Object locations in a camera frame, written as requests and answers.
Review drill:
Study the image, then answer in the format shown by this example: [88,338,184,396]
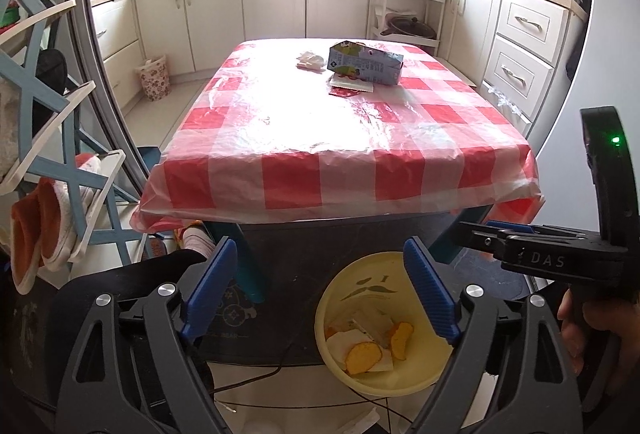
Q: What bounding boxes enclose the orange peel piece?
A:
[390,321,414,360]
[345,342,383,376]

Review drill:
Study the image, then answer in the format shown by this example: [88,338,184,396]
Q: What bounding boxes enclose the white paper sheet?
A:
[324,306,394,374]

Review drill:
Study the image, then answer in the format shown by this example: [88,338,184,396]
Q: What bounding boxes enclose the red wrapper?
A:
[328,73,374,98]

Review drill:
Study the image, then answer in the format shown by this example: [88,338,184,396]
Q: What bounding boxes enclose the juice carton box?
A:
[326,41,404,85]

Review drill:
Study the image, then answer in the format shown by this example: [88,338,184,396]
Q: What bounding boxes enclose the white tissue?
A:
[296,52,326,72]

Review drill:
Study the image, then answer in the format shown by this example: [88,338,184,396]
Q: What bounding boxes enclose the yellow trash bucket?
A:
[314,252,451,397]

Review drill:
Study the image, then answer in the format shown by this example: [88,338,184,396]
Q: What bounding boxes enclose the white kitchen cabinets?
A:
[92,0,588,138]

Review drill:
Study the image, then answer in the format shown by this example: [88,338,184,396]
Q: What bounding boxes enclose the white kitchen trolley shelf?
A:
[367,0,447,55]

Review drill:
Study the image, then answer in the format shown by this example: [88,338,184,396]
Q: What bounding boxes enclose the person's right hand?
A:
[558,290,639,395]

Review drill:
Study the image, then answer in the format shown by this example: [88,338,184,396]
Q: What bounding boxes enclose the orange slippers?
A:
[10,178,77,294]

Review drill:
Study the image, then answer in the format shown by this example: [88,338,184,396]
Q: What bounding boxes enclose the black pan on trolley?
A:
[381,16,437,38]

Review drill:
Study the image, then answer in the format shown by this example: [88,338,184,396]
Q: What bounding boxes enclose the red white checkered tablecloth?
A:
[130,38,544,232]

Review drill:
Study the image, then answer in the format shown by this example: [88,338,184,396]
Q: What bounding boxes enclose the blue dustpan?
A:
[138,146,162,171]

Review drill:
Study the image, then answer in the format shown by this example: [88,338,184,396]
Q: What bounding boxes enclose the blue white shoe rack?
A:
[1,0,149,276]

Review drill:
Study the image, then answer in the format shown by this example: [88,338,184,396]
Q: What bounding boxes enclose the floral waste basket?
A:
[134,55,170,102]

